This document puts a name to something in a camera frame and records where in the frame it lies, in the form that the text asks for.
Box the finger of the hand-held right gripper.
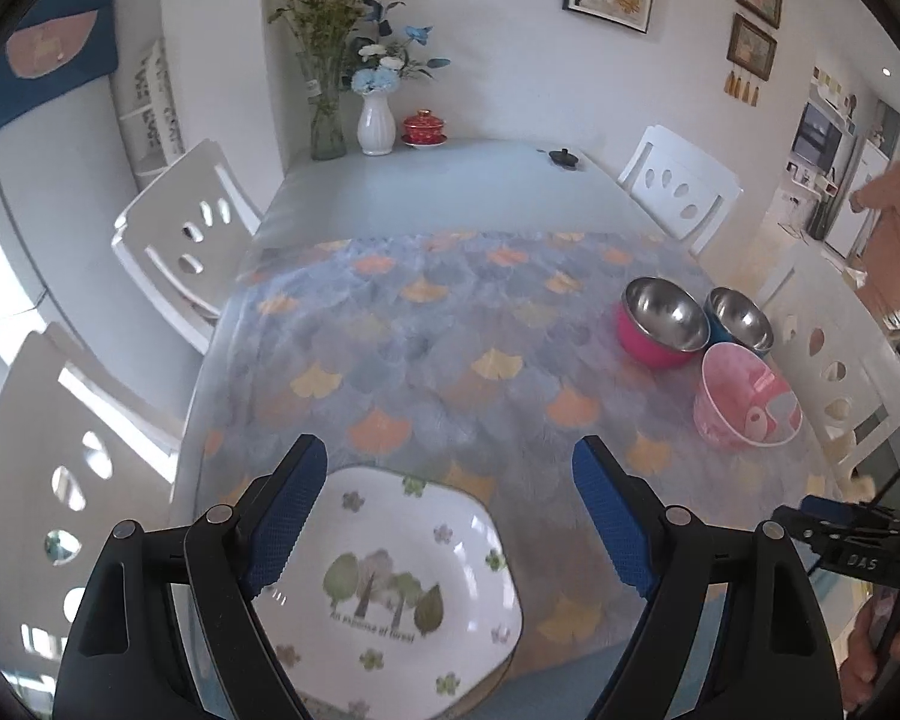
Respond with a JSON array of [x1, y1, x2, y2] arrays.
[[771, 508, 841, 552], [801, 495, 900, 526]]

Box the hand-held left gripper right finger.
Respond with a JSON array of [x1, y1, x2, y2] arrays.
[[572, 435, 845, 720]]

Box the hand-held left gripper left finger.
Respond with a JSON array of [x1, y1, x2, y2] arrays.
[[52, 433, 329, 720]]

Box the large square tree plate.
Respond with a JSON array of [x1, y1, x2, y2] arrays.
[[251, 465, 524, 720]]

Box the pink cartoon plastic bowl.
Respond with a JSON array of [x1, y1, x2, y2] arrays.
[[693, 342, 803, 449]]

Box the pink steel bowl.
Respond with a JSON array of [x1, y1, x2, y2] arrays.
[[616, 276, 712, 370]]

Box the blue steel bowl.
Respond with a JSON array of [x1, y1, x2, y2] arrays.
[[703, 286, 775, 361]]

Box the person's right hand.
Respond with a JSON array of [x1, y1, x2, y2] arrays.
[[840, 604, 897, 706]]

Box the white dining chair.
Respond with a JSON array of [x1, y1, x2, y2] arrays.
[[757, 247, 900, 496], [0, 322, 188, 691], [112, 139, 263, 353], [619, 125, 743, 256]]

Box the leaf pattern tablecloth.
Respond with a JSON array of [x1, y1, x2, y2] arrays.
[[171, 229, 856, 691]]

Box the white cabinet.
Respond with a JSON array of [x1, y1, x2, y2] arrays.
[[825, 139, 892, 260]]

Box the television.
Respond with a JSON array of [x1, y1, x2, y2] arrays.
[[791, 103, 843, 179]]

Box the red lidded tea cup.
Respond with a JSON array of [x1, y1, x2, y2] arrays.
[[401, 109, 449, 147]]

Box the white lattice shelf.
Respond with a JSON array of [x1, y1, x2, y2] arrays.
[[116, 37, 188, 177]]

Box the blue white flower bouquet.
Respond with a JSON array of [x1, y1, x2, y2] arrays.
[[345, 0, 451, 97]]

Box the yellow wall tassels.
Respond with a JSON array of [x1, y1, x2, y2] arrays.
[[724, 69, 766, 106]]

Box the blue wall hanging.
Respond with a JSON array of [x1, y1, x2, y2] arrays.
[[0, 0, 119, 140]]

